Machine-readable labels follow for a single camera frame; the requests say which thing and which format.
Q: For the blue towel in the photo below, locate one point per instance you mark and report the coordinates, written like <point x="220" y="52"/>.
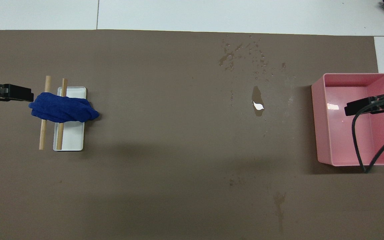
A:
<point x="62" y="108"/>

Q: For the water puddle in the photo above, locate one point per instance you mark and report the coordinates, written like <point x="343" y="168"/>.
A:
<point x="258" y="100"/>

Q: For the pink plastic bin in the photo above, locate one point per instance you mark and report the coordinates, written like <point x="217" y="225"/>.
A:
<point x="375" y="146"/>

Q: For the wooden rack rod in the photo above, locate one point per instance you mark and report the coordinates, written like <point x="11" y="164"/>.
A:
<point x="42" y="133"/>
<point x="59" y="136"/>

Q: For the brown table mat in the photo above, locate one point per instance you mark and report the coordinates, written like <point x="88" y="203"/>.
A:
<point x="178" y="150"/>

